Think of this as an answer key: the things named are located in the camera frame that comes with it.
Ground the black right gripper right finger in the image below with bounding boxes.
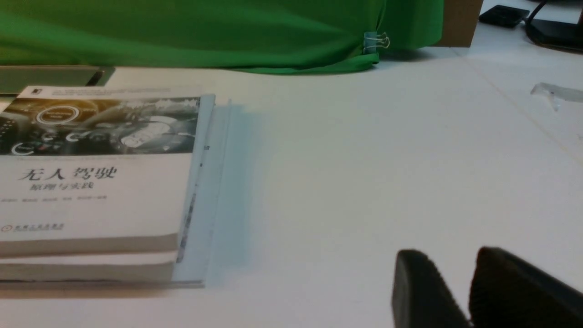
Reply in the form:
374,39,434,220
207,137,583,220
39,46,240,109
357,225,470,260
469,247,583,328

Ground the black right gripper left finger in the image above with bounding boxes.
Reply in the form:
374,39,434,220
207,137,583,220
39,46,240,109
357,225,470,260
391,249,471,328

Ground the clear plastic piece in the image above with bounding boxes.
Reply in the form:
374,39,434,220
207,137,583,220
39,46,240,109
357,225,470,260
530,82,583,112

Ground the silver binder clip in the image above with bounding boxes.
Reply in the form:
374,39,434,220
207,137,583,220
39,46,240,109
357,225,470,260
363,31,391,55

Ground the black monitor stand base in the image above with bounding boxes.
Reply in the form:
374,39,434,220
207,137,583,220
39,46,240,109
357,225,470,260
525,0,583,54

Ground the black flat device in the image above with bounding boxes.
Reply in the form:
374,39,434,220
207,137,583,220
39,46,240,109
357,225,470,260
478,5,530,29

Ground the brown cardboard box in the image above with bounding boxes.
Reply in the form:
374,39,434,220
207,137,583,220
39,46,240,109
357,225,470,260
434,0,483,48

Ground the green backdrop cloth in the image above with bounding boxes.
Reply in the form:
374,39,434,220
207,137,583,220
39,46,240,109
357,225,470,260
0,0,444,75

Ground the top white paperback book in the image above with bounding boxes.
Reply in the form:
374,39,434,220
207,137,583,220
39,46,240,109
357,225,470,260
0,86,216,257

